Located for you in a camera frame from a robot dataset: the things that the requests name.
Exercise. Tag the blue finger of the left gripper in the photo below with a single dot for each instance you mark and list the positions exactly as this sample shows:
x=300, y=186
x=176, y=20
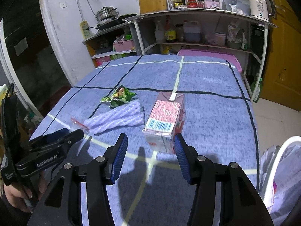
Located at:
x=48, y=138

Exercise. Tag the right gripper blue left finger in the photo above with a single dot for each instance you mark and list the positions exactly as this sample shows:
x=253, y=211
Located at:
x=115, y=156

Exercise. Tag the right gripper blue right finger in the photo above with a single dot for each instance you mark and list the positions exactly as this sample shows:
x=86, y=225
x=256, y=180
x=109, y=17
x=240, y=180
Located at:
x=186, y=156

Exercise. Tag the red white milk carton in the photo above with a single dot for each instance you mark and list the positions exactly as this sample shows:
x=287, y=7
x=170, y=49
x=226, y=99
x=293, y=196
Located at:
x=166, y=119

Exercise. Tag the white foam net sleeve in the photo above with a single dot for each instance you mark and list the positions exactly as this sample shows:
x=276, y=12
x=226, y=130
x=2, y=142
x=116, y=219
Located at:
x=130, y=114

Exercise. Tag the green snack bag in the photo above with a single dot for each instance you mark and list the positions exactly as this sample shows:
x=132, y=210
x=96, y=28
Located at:
x=119, y=96

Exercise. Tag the clear plastic cup pink lid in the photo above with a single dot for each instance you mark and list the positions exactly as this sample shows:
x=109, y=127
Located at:
x=78, y=125

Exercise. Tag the white round trash bin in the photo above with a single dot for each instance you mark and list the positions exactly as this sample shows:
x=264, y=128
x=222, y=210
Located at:
x=277, y=164

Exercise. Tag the metal kitchen shelf rack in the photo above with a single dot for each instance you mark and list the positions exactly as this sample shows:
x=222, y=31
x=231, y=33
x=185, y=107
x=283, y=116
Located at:
x=221, y=31

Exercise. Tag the person's left hand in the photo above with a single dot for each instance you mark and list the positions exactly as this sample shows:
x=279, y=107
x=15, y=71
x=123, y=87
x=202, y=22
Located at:
x=16, y=195

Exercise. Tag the blue checked tablecloth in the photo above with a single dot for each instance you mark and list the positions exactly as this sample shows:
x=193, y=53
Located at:
x=203, y=98

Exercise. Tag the green glass bottle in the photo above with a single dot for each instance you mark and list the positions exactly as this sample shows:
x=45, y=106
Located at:
x=256, y=90

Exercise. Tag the pink lid storage box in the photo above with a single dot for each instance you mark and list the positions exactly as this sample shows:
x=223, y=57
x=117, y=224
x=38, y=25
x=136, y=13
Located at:
x=208, y=53

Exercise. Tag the pink plastic basket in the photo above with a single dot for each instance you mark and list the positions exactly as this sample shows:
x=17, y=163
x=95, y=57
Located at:
x=124, y=45

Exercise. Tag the low wooden side shelf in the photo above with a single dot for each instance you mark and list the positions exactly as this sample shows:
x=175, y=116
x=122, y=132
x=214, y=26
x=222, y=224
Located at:
x=100, y=45

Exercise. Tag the yellow power strip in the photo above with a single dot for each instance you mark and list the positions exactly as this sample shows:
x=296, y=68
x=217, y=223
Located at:
x=85, y=29

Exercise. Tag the yellow wooden door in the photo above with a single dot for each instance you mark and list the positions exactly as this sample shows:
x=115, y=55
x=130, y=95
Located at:
x=281, y=82

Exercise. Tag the yellow label sauce bottle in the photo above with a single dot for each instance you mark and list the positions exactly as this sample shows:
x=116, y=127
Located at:
x=169, y=30

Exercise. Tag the purple liquid jug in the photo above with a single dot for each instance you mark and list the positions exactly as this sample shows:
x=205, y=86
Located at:
x=192, y=31

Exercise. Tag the white plastic bottle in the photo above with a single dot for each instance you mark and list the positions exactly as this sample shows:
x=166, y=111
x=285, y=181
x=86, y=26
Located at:
x=159, y=32

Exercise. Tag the black induction cooker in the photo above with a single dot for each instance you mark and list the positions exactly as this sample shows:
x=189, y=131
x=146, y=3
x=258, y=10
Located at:
x=108, y=23

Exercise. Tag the steel steamer pot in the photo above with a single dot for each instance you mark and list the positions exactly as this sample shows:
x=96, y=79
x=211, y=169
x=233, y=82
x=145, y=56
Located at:
x=106, y=13

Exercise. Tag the red lid sauce jar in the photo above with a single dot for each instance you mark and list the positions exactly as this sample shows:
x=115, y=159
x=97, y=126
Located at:
x=191, y=4

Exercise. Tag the pink knife holder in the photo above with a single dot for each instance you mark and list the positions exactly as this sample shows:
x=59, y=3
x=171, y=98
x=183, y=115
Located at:
x=212, y=5

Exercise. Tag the clear small bottle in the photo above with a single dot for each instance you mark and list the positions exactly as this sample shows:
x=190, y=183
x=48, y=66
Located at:
x=171, y=4

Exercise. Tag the clear plastic storage container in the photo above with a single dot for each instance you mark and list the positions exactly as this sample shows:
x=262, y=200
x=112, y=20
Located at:
x=238, y=6

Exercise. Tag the white electric kettle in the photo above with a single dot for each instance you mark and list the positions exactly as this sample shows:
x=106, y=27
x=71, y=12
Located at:
x=262, y=9

